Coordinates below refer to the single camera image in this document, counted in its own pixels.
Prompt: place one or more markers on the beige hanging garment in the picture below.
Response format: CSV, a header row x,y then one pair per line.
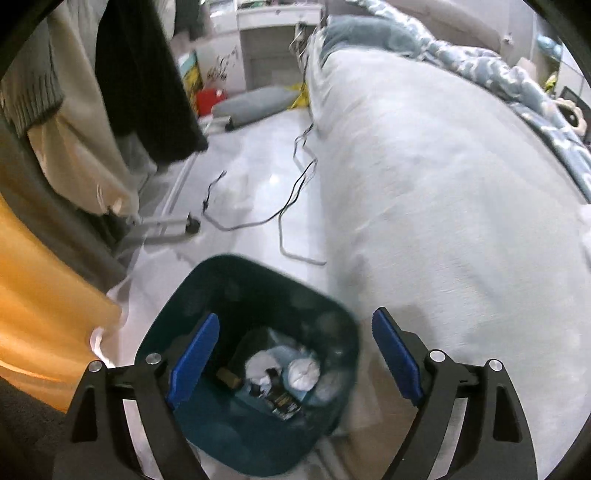
x,y
83,129

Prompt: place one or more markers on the white wad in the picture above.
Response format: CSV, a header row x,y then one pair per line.
x,y
304,373
258,367

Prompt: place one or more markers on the yellow cloth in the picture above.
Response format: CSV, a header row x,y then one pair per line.
x,y
41,314

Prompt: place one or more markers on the blue patterned fleece blanket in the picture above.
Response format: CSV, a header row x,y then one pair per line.
x,y
508,78

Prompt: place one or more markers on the grey bed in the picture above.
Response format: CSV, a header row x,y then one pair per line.
x,y
438,184

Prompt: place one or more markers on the cream cat bed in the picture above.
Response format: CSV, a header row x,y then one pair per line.
x,y
575,113

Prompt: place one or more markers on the metal clothes rack frame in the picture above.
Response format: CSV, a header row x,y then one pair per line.
x,y
166,226

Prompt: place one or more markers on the black hanging garment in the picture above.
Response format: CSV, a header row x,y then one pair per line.
x,y
147,83

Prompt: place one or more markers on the yellow plastic bag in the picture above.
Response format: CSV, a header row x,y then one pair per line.
x,y
300,98

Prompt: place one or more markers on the blue plush toy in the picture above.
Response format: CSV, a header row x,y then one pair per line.
x,y
549,47

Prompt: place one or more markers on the blue-grey pillow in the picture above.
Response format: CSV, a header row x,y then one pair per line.
x,y
364,34

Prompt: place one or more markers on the grey padded headboard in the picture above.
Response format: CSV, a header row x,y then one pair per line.
x,y
452,23

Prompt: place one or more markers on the red box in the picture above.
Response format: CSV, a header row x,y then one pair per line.
x,y
211,101

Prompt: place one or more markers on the grey knit vest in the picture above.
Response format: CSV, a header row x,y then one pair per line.
x,y
27,97

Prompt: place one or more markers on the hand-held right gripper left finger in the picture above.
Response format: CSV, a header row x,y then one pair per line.
x,y
194,360

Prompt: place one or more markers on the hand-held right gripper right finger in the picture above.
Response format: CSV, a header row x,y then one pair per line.
x,y
397,355

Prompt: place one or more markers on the dark teal trash bin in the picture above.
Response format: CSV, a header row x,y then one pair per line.
x,y
258,300

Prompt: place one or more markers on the grey cushioned stool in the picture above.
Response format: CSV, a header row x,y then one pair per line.
x,y
258,104

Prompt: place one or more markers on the white vanity table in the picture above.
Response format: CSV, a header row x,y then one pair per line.
x,y
272,41

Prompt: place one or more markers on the clear plastic bag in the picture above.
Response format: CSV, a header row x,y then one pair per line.
x,y
330,386

